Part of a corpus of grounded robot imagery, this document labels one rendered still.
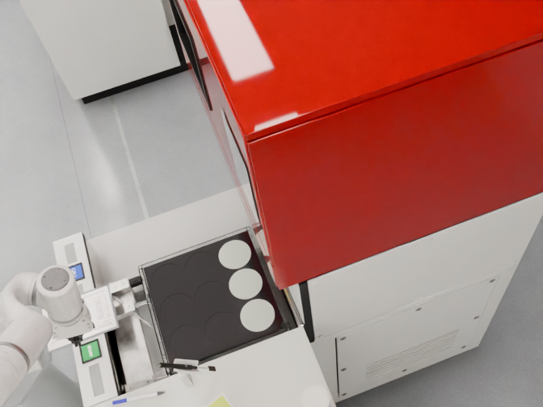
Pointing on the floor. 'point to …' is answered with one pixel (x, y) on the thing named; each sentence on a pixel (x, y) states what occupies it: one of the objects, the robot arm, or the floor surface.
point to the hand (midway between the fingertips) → (76, 338)
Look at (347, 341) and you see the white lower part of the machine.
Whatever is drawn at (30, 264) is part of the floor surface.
